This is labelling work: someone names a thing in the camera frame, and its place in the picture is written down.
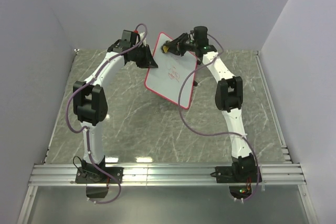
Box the yellow bone-shaped eraser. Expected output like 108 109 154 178
162 46 169 53

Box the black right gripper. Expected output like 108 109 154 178
163 34 196 58

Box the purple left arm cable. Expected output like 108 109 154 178
65 23 148 205

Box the aluminium right side rail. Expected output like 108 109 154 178
254 51 319 223

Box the aluminium rail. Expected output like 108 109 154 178
254 51 319 223
28 163 306 186

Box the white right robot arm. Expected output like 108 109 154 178
161 26 260 182

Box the pink framed whiteboard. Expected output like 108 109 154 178
144 32 197 109

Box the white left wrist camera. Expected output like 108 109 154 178
133 30 147 46

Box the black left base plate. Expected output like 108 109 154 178
75 166 124 184

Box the aluminium front rail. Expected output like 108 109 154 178
28 163 306 186

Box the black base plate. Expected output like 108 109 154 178
210 166 262 184
75 166 124 184

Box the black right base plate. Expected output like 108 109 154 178
210 166 262 184

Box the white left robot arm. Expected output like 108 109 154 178
70 30 158 183

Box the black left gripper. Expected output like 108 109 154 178
132 46 158 70

